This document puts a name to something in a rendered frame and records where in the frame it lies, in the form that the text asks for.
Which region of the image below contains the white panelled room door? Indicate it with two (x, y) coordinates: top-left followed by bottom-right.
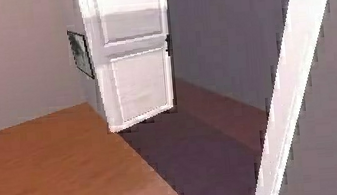
(76, 0), (179, 136)

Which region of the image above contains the white door frame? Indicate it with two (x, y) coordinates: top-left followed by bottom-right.
(237, 0), (337, 195)

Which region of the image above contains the black door handle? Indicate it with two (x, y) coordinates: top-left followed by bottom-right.
(164, 33), (173, 58)

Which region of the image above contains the black framed wall picture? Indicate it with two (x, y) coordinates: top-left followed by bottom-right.
(66, 28), (96, 82)

